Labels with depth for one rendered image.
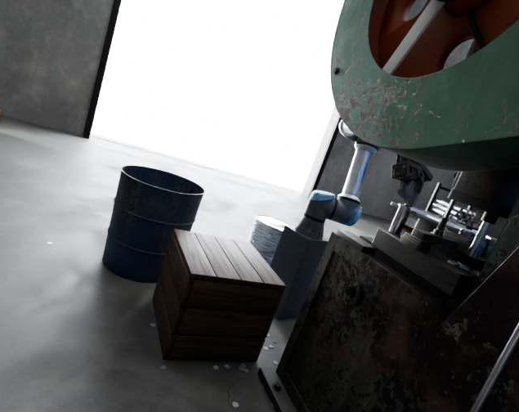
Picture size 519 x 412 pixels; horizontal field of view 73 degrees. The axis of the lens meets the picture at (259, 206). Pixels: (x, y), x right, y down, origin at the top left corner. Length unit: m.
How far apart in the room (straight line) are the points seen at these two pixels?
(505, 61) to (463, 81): 0.07
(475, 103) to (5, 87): 5.14
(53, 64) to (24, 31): 0.42
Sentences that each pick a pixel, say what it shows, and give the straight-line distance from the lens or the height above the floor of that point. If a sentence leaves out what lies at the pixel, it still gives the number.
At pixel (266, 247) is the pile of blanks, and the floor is 0.14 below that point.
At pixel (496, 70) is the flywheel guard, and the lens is 0.76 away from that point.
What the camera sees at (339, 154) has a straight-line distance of 6.45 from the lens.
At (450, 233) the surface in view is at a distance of 1.18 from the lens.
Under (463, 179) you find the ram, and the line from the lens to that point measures 1.20.
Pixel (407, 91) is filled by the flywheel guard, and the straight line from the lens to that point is 0.87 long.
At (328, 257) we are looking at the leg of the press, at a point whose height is 0.54.
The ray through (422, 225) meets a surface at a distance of 1.28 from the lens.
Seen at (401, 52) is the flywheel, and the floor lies 1.15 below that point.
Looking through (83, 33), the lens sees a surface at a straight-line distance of 5.30.
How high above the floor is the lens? 0.87
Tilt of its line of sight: 12 degrees down
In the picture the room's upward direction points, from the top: 19 degrees clockwise
